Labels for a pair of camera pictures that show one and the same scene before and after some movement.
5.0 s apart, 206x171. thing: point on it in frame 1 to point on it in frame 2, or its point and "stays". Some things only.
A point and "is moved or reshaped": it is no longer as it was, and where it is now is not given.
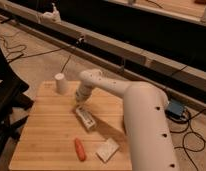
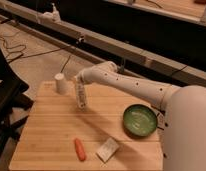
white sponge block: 108,150 stays
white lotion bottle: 86,118 is moved or reshaped
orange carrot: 80,150 stays
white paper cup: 61,84 stays
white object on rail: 53,17 stays
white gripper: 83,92 to 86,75
